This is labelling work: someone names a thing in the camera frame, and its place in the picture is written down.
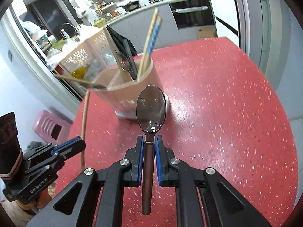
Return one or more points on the black wok on stove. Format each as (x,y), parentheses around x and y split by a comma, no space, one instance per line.
(131,6)

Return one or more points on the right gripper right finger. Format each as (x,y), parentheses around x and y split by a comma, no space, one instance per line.
(203,197)

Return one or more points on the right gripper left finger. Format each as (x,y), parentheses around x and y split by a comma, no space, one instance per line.
(95,198)

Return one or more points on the white perforated basket rack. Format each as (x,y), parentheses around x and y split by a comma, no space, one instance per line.
(93,55)

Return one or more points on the yellow patterned chopstick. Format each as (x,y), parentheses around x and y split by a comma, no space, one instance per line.
(148,38)

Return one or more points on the blue patterned chopstick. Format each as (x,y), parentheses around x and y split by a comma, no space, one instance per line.
(150,47)

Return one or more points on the beige utensil holder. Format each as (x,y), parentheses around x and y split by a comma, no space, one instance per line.
(121,95)

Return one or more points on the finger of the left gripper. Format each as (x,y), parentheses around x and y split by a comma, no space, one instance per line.
(71,151)
(59,148)

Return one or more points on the pink plastic stool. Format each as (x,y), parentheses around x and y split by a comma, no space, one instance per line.
(51,128)

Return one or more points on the built-in black oven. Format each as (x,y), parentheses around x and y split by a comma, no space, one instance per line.
(192,13)

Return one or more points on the cardboard box on floor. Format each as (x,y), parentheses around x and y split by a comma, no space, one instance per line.
(206,33)

